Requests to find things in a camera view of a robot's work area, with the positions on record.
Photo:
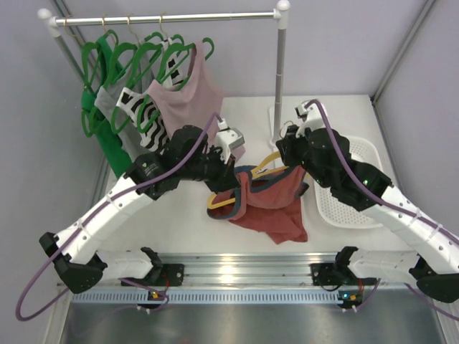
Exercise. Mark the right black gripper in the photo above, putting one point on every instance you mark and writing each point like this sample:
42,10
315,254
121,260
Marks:
288,145

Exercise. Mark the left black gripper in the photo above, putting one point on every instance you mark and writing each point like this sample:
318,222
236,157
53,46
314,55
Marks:
225,178

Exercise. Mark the red tank top blue trim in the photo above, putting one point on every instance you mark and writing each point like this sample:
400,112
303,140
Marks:
270,204

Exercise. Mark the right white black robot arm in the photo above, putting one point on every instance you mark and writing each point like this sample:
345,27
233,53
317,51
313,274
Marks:
431,264

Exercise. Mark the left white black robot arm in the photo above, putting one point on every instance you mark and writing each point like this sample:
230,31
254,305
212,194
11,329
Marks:
75,252

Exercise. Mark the pink tank top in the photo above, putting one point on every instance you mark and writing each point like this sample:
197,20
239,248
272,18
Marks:
195,102

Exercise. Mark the black white striped top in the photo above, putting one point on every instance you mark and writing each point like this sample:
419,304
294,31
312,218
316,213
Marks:
152,122

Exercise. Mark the grey top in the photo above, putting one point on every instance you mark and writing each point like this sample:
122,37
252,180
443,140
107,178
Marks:
130,144

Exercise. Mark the green hanger under striped top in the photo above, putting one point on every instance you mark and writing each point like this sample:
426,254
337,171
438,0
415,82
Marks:
143,53

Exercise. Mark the green top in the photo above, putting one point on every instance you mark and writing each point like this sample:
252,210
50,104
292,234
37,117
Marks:
111,146

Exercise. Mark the white perforated plastic basket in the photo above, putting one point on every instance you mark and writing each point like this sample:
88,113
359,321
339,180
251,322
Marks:
338,214

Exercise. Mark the silver clothes rack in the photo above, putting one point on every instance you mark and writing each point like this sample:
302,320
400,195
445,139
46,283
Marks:
280,14

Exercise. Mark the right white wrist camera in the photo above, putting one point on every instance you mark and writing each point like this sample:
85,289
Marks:
310,117

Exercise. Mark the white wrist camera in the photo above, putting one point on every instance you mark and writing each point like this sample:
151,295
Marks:
310,117
230,140

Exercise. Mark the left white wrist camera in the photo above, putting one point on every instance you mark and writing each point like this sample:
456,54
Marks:
230,140

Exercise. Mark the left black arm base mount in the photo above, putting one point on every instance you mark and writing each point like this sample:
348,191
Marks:
171,275

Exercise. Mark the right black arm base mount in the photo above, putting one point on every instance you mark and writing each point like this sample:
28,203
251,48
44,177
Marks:
330,275

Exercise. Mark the slotted white cable duct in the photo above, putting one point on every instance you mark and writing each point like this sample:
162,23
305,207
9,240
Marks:
210,297

